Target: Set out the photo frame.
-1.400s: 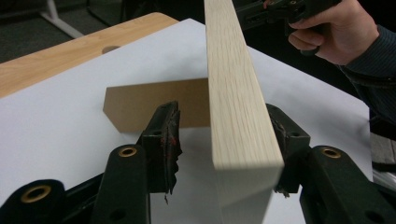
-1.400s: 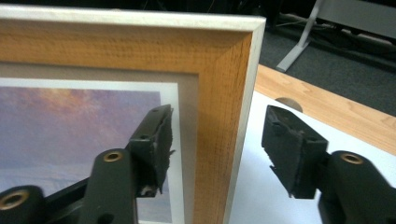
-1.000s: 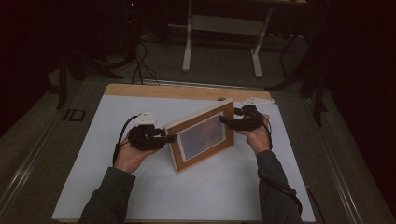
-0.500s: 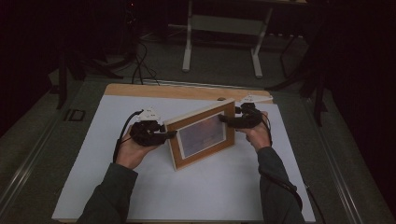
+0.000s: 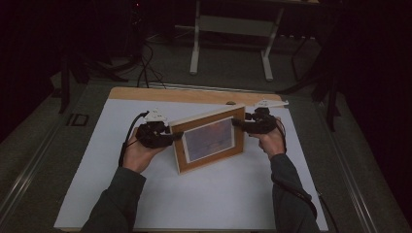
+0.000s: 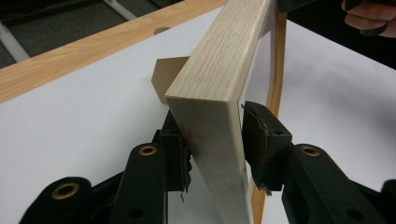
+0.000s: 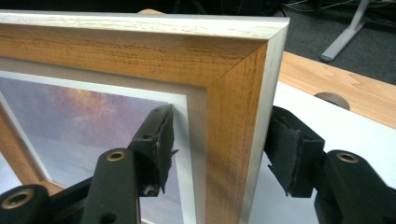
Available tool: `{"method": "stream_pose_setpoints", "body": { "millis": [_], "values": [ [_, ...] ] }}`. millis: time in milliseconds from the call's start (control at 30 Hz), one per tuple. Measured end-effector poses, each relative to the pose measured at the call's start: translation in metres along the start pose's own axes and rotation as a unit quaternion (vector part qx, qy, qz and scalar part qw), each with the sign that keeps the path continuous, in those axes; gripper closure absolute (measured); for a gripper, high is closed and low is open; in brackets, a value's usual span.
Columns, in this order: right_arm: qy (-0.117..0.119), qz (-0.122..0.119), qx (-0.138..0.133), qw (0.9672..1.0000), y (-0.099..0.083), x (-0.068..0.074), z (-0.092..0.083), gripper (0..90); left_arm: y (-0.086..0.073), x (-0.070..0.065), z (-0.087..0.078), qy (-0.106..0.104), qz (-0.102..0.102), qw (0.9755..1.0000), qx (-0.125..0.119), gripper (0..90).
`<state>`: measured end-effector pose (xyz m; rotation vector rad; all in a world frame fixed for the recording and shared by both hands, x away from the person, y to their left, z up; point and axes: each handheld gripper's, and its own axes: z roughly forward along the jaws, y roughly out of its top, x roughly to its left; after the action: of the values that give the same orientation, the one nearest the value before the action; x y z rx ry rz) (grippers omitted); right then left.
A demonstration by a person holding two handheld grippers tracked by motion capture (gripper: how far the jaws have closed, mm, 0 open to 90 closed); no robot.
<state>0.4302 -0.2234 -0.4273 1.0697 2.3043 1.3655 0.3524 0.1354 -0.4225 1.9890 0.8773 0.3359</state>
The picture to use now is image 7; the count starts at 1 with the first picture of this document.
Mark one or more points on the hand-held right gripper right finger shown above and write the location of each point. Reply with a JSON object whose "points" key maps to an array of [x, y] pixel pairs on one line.
{"points": [[292, 152]]}

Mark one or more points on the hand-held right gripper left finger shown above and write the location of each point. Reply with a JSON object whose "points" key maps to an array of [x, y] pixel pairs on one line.
{"points": [[152, 149]]}

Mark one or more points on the wooden picture frame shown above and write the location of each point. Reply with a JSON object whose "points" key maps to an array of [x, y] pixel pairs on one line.
{"points": [[224, 77]]}

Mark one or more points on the white metal desk frame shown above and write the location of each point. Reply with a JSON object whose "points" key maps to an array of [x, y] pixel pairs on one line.
{"points": [[345, 37]]}

